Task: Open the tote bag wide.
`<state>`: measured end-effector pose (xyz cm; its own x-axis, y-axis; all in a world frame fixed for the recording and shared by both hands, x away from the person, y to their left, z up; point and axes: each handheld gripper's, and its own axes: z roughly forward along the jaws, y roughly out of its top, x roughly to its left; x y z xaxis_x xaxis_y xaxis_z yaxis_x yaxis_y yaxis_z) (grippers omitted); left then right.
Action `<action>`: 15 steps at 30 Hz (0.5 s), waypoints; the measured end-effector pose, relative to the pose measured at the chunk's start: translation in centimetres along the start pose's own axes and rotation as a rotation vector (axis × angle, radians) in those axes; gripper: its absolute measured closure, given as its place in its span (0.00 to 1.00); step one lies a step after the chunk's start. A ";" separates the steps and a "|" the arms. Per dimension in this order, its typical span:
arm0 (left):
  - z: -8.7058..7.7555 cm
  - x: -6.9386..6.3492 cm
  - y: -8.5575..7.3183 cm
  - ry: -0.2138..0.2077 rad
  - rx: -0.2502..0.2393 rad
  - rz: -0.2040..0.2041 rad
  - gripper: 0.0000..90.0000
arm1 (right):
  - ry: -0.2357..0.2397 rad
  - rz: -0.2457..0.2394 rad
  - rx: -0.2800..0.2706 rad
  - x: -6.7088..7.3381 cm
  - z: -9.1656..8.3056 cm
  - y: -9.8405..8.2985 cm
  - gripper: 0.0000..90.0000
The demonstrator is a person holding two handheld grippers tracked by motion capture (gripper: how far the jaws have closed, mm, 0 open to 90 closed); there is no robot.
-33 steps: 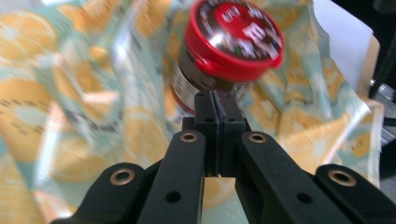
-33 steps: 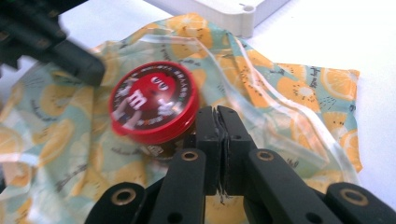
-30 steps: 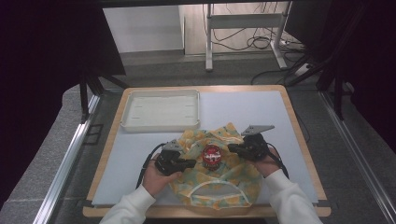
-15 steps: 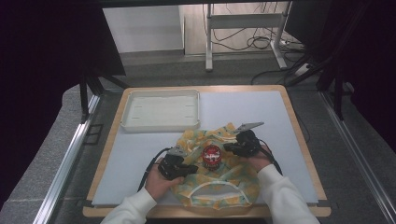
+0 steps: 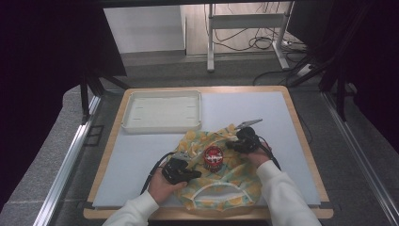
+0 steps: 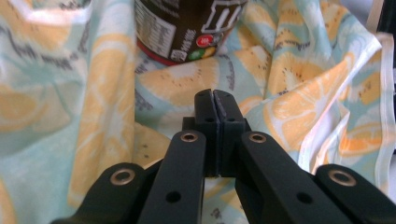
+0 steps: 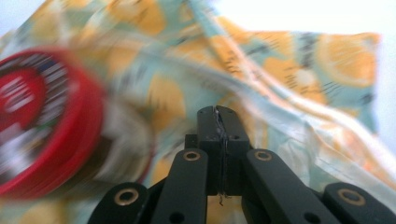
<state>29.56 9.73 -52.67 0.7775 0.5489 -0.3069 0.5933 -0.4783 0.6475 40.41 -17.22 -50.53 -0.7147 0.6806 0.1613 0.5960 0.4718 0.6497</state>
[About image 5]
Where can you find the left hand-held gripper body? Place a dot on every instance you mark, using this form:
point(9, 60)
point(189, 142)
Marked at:
point(174, 171)

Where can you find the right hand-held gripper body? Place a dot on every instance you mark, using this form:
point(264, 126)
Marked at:
point(247, 139)

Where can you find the red round tin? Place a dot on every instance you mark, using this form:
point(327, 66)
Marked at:
point(213, 157)

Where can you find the person's right hand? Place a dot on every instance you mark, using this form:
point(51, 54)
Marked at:
point(258, 157)

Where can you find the person's left hand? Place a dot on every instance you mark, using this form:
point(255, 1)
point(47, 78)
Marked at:
point(163, 188)

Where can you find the white table mat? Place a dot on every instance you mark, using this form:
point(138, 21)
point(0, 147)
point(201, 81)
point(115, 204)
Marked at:
point(138, 157)

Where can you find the white plastic tray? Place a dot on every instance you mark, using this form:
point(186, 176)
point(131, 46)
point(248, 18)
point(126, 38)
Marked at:
point(163, 111)

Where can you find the white power strip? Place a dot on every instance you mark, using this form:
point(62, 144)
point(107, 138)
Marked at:
point(305, 70)

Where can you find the black mat clip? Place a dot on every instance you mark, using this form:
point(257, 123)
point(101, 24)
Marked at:
point(86, 205)
point(327, 205)

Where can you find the black metal stand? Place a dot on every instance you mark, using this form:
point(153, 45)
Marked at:
point(332, 78)
point(91, 91)

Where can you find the dark curtain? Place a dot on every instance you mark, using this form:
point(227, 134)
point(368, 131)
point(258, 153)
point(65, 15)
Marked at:
point(370, 47)
point(47, 62)

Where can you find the black floor bracket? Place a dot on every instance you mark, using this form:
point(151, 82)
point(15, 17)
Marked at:
point(94, 135)

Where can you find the aluminium rail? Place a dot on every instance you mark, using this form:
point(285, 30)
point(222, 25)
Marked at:
point(360, 150)
point(66, 169)

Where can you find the white metal desk frame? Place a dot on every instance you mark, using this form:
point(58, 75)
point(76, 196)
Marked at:
point(244, 22)

